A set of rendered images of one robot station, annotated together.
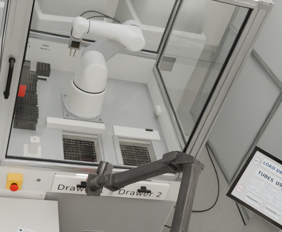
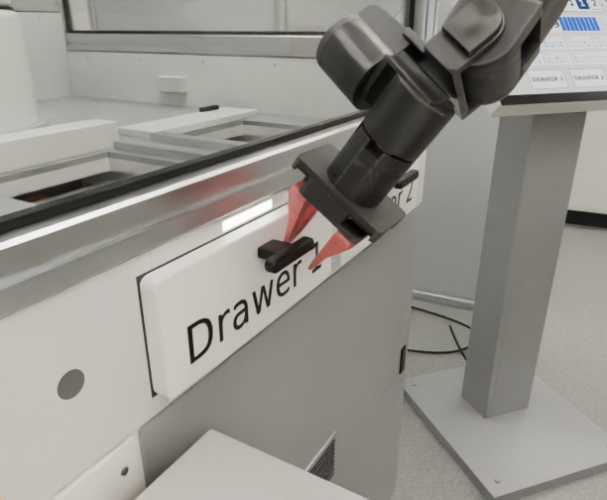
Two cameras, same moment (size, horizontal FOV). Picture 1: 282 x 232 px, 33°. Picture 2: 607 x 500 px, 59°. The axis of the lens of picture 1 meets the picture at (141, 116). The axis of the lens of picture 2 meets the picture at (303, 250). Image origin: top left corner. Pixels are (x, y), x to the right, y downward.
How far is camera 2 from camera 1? 2.01 m
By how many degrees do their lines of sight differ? 34
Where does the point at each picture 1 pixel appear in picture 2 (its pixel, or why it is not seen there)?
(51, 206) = (222, 467)
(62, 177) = (189, 272)
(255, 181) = not seen: hidden behind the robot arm
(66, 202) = (228, 415)
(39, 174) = (60, 333)
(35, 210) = not seen: outside the picture
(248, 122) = not seen: hidden behind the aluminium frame
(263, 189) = (543, 49)
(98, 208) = (311, 355)
